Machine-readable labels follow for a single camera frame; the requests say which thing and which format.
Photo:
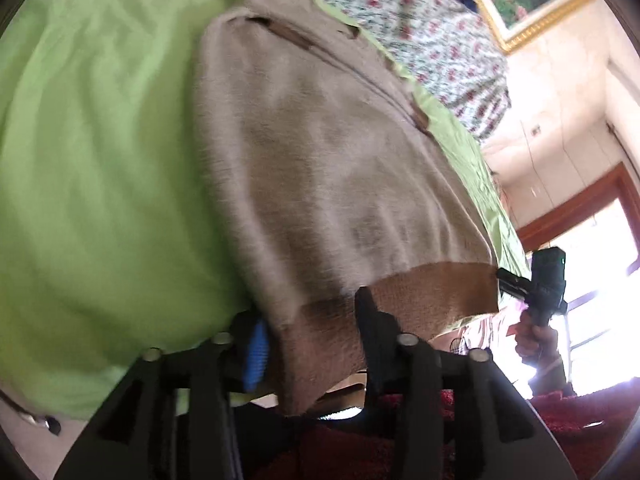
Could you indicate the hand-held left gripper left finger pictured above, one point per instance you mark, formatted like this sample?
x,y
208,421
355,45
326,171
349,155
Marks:
x,y
256,355

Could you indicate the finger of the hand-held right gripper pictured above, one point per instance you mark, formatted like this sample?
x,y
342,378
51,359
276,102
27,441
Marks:
x,y
512,282

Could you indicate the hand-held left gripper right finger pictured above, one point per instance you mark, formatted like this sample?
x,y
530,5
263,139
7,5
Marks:
x,y
372,332

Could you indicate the brown knit sweater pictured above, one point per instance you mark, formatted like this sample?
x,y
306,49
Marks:
x,y
330,170

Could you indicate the person's right hand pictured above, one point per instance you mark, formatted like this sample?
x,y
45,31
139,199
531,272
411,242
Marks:
x,y
537,342

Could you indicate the green bed sheet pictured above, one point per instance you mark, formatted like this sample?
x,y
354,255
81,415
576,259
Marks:
x,y
100,185

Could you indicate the floral patterned blanket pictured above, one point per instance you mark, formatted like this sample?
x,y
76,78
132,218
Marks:
x,y
425,25

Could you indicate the gold framed picture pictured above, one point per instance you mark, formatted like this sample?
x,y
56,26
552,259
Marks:
x,y
530,0

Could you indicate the red wooden window frame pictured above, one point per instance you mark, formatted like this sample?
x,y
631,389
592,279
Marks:
x,y
575,220

